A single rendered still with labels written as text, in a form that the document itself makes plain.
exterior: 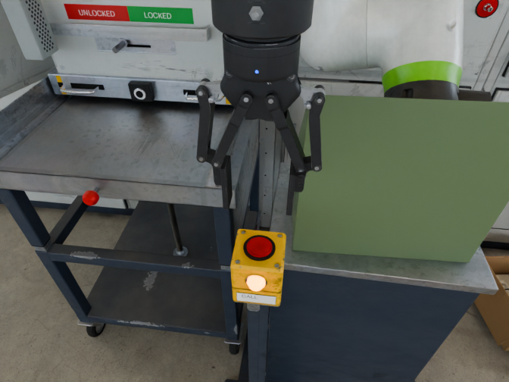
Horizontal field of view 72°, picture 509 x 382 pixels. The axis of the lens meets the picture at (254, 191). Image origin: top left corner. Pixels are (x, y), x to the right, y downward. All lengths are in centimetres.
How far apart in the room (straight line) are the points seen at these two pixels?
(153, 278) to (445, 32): 121
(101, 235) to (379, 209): 150
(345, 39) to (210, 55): 39
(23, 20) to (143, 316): 95
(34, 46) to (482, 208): 100
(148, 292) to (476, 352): 125
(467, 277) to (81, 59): 105
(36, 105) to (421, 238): 100
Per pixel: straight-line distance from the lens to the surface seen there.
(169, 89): 102
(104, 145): 93
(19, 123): 109
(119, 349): 155
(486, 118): 61
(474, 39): 137
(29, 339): 171
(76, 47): 110
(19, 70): 138
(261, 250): 54
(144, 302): 141
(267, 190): 163
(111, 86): 109
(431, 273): 79
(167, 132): 94
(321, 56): 72
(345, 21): 71
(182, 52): 98
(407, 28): 70
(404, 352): 105
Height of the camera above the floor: 133
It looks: 42 degrees down
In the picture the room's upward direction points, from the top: straight up
